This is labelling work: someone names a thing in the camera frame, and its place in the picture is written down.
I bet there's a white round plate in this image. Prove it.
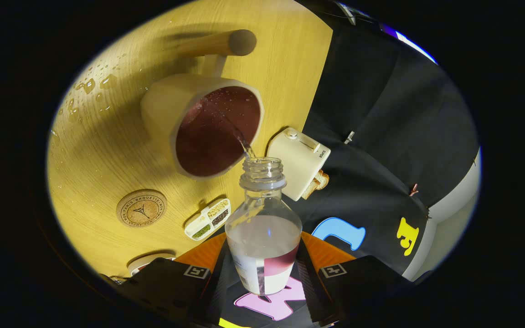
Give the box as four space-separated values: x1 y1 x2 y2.
127 252 176 276

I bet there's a black backdrop cloth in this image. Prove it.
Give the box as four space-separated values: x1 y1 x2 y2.
219 0 479 328

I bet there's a clear plastic juice bottle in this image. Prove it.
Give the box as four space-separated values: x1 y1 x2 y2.
225 157 303 296

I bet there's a white divided bean dish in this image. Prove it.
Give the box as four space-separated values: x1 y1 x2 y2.
184 198 231 241

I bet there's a beige cup with wooden handle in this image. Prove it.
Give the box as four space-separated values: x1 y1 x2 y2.
140 30 264 179

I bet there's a round cork coaster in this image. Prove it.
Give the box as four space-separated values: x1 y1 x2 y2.
116 190 168 228

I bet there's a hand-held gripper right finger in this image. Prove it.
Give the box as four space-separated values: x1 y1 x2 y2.
295 231 414 326

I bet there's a wooden table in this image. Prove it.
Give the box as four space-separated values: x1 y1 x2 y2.
46 0 334 278

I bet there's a toast slice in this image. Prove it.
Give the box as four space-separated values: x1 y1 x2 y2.
310 169 330 191
301 180 323 200

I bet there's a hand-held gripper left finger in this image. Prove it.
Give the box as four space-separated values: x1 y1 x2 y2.
101 232 235 326

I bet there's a cream toaster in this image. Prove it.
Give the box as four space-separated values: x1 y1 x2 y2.
267 128 331 201

